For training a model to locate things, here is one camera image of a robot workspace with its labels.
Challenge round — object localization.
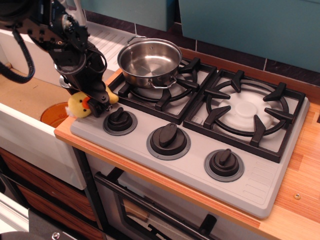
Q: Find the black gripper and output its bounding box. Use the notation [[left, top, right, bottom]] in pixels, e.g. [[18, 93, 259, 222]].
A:
[[49, 42, 112, 118]]

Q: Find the yellow stuffed duck toy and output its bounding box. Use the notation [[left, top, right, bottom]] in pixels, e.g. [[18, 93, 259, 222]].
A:
[[66, 86, 119, 118]]

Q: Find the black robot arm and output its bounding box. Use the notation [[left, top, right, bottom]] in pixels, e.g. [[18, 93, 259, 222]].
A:
[[0, 0, 112, 118]]

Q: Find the stainless steel pan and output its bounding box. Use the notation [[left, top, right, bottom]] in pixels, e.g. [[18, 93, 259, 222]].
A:
[[117, 36, 183, 89]]

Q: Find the black left stove knob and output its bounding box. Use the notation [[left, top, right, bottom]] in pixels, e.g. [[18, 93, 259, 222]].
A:
[[103, 107, 138, 136]]

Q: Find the black stove knob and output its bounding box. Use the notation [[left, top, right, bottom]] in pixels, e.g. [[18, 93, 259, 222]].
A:
[[103, 107, 138, 136], [146, 122, 191, 161], [204, 148, 245, 183]]

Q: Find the white toy sink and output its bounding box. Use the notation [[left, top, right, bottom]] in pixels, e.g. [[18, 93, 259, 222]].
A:
[[0, 22, 134, 190]]

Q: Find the black left burner grate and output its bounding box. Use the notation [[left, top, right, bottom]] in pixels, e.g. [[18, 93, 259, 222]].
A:
[[109, 57, 218, 125]]

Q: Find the black burner grate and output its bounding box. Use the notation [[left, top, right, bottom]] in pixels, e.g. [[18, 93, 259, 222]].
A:
[[183, 69, 309, 163], [109, 57, 218, 125]]

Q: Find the black middle stove knob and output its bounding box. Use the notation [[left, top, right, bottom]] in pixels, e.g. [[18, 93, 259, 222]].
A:
[[146, 122, 191, 161]]

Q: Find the wooden drawer cabinet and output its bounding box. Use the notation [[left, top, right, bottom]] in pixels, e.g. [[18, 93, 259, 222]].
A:
[[0, 149, 106, 240]]

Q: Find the grey toy stove top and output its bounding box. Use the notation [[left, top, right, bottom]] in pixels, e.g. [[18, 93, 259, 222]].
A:
[[69, 57, 311, 220]]

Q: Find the black right stove knob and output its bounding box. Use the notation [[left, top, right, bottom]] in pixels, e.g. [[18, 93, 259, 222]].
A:
[[204, 148, 245, 183]]

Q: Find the black right burner grate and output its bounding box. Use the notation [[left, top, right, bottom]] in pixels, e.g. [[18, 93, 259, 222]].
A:
[[183, 69, 309, 163]]

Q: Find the black braided cable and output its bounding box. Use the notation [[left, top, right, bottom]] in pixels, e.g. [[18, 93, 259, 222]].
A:
[[0, 27, 36, 85]]

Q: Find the oven door with handle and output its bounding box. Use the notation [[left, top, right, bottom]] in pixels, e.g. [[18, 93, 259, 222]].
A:
[[94, 167, 258, 240]]

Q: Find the teal wall cabinet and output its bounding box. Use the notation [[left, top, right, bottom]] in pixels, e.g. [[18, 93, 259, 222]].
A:
[[81, 0, 320, 72]]

